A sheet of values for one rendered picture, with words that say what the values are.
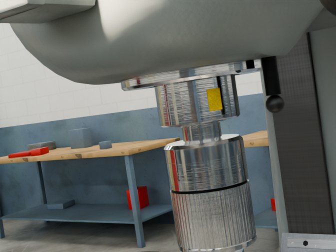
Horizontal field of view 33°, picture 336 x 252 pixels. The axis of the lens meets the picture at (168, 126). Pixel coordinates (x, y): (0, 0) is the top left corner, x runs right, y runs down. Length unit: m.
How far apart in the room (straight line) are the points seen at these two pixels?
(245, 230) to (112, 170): 6.01
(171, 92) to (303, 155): 0.42
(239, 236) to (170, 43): 0.12
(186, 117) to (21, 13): 0.11
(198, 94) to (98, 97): 6.03
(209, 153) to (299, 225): 0.44
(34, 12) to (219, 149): 0.13
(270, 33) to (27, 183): 7.23
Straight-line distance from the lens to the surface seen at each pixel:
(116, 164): 6.27
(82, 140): 6.12
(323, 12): 0.43
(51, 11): 0.25
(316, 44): 0.70
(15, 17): 0.26
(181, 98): 0.32
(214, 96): 0.32
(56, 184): 7.06
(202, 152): 0.32
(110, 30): 0.26
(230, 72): 0.30
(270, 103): 0.31
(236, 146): 0.33
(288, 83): 0.72
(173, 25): 0.25
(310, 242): 0.74
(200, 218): 0.32
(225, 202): 0.32
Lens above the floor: 1.30
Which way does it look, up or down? 3 degrees down
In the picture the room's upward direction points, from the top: 8 degrees counter-clockwise
